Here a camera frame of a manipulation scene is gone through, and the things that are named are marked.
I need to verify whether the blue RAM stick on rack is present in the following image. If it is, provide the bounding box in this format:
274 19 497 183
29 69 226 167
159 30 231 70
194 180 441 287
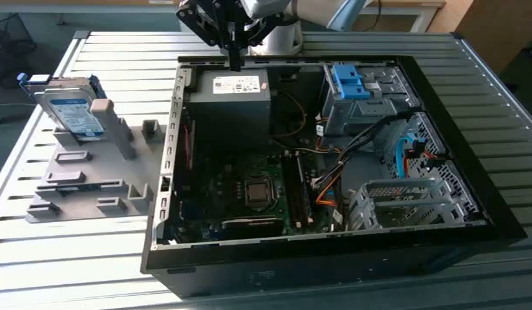
53 183 93 194

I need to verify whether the metal CPU socket cover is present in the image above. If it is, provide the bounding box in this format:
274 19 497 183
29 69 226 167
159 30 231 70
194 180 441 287
242 175 275 208

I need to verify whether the white framed wooden desk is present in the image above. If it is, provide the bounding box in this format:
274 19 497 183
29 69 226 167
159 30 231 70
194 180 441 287
0 0 183 26
359 0 448 33

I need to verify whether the brown wooden cabinet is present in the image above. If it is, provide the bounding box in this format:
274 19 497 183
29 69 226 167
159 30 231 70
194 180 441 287
426 0 532 76

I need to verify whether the silver disk bay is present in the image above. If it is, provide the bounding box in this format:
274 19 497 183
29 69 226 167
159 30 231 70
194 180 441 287
346 176 470 232

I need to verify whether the black cable bundle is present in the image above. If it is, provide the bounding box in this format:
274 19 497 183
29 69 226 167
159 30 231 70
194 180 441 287
310 111 416 194

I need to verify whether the orange wire bundle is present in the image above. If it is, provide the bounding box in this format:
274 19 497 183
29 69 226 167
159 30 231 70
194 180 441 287
313 179 349 207

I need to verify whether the yellow power supply wire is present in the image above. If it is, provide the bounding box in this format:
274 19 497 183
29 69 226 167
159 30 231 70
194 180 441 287
268 91 307 140

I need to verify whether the grey metal drive cage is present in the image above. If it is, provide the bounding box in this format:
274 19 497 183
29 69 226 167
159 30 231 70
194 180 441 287
319 63 422 139

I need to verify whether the blue flat data wire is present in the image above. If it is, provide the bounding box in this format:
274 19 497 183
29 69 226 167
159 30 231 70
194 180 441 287
393 132 426 179

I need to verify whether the silver CPU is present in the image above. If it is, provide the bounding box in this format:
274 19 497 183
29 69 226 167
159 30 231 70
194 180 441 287
246 183 268 203

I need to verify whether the hard disk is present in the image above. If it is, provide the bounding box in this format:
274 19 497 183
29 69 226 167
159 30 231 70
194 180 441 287
16 72 109 143

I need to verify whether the black mesh wastebasket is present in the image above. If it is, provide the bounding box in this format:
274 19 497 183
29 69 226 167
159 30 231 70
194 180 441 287
0 22 37 90

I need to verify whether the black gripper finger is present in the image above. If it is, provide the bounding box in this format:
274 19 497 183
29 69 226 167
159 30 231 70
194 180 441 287
234 17 299 72
175 3 236 71

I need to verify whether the grey plastic parts rack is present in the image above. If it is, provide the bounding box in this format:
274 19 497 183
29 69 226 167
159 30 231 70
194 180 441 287
24 99 170 224

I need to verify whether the black graphics card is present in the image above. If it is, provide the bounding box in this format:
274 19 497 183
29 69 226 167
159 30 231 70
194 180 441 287
219 215 287 240

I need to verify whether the black RAM slot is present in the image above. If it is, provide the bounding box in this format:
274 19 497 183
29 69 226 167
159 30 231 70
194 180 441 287
286 151 303 229
293 151 310 229
281 151 298 229

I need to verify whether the grey power supply unit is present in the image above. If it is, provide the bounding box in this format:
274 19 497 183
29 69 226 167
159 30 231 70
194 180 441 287
186 69 272 152

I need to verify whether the red orange power wire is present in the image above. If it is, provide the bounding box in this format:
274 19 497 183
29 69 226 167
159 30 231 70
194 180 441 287
402 147 448 169

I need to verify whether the green motherboard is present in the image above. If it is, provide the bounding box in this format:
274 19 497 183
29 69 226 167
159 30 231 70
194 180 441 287
174 150 349 243

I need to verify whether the black open PC case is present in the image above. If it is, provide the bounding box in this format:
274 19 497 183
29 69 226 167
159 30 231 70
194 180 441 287
139 54 528 300

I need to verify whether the blue plastic drive latch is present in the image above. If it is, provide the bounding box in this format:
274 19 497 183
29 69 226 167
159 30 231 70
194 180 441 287
331 65 375 100

